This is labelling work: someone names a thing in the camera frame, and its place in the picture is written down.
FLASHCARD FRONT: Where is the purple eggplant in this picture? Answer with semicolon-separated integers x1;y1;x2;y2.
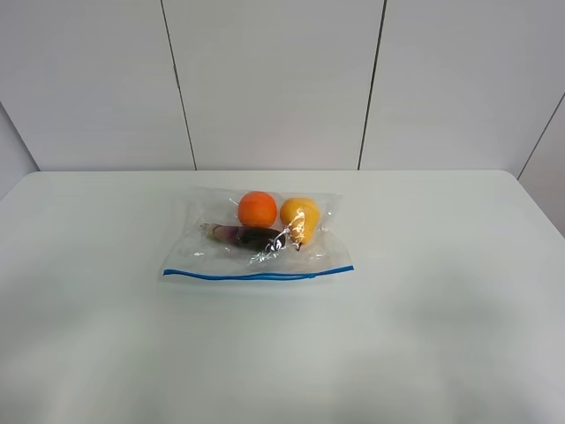
200;223;286;254

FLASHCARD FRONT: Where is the clear zip bag blue seal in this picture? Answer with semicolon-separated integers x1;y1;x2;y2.
162;187;354;282

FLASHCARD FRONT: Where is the orange fruit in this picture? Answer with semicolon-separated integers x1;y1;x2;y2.
237;191;277;228

